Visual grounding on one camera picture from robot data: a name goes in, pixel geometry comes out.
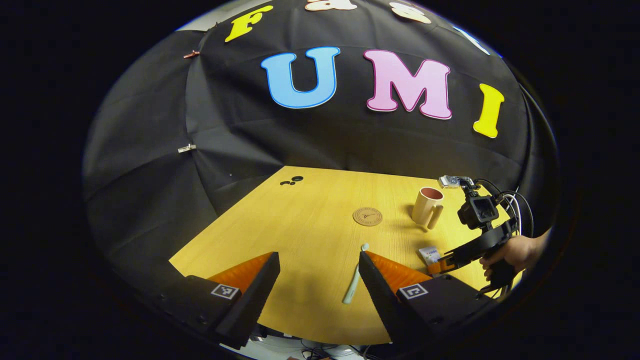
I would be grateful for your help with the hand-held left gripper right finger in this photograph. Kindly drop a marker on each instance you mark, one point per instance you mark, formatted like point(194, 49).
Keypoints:
point(377, 290)

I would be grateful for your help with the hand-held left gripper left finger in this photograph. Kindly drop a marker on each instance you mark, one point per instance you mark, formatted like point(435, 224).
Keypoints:
point(260, 290)

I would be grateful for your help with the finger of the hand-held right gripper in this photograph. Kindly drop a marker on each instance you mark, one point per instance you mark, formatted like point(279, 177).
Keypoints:
point(442, 265)

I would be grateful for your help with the white toothbrush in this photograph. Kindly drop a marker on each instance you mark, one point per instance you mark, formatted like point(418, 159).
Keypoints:
point(351, 290)

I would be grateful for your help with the beige cup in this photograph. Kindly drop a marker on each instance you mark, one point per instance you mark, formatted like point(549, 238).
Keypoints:
point(425, 207)

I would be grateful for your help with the round cork coaster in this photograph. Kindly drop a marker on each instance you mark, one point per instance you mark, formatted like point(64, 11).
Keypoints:
point(367, 216)

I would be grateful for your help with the wooden desktop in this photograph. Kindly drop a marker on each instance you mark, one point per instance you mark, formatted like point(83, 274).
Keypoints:
point(300, 240)

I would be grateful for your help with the black backdrop cloth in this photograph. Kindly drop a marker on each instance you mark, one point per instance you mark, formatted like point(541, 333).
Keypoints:
point(350, 140)

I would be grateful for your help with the white cloth clip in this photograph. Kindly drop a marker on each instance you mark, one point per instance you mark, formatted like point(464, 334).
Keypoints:
point(187, 148)

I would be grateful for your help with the red cloth clip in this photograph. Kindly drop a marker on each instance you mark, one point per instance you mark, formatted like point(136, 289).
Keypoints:
point(191, 54)

